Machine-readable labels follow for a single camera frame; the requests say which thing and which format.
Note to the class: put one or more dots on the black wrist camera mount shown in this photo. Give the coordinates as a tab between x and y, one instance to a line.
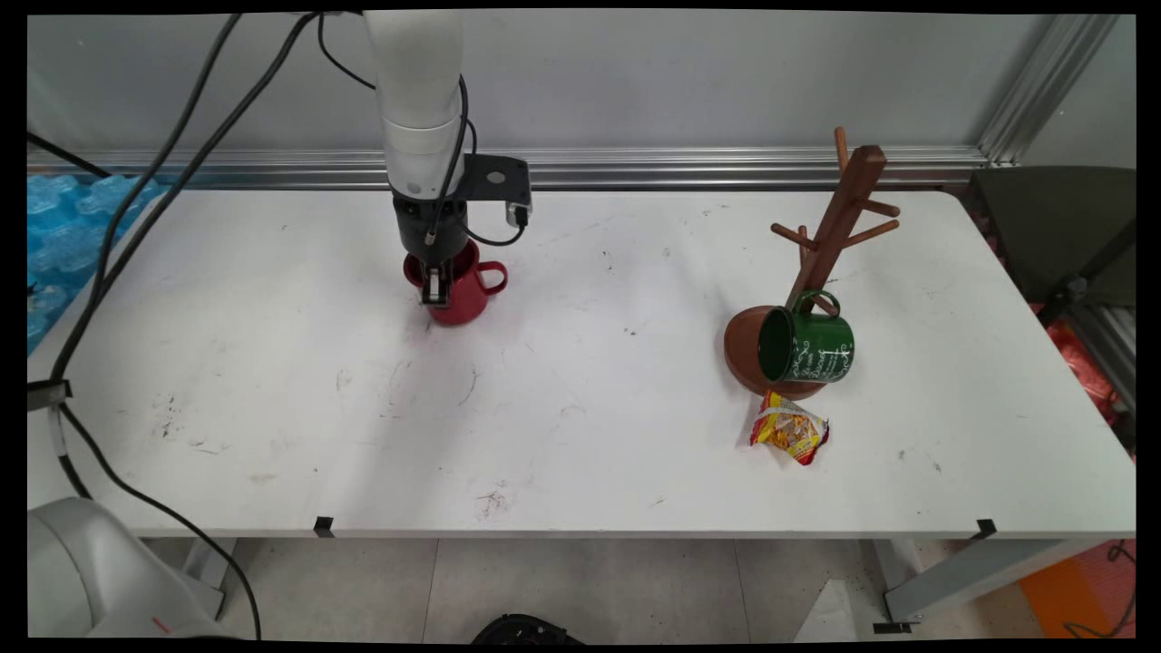
494	177

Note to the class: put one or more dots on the white table leg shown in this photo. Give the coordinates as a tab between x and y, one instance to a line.
210	567
980	571

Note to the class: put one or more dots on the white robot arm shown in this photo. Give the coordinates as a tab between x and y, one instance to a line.
417	91

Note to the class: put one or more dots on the red enamel mug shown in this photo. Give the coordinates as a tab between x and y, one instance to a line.
467	304

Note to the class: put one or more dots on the brown wooden mug tree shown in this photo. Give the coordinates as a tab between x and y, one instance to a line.
839	218

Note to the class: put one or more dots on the black tape marker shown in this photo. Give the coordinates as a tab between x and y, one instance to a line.
324	525
986	528

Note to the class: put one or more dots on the blue foam sheet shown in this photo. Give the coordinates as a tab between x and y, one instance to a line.
59	236

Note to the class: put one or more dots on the long aluminium rail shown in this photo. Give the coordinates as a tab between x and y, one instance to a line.
680	168

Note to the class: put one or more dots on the orange red floor mat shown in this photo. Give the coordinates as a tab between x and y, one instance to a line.
1075	589

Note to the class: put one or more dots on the green enamel mug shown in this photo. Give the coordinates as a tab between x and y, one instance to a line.
816	349

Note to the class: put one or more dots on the aluminium frame bar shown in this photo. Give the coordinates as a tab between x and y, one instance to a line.
1107	349

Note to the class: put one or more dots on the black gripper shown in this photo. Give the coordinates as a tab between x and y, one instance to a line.
431	222

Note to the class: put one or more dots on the red plastic bag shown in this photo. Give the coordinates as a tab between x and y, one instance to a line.
1084	367

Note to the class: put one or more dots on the yellow red snack packet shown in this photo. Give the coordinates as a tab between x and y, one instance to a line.
789	431

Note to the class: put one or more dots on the slanted aluminium frame post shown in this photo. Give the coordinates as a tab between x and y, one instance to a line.
1043	86

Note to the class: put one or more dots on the black round object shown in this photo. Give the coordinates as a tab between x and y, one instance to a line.
526	630

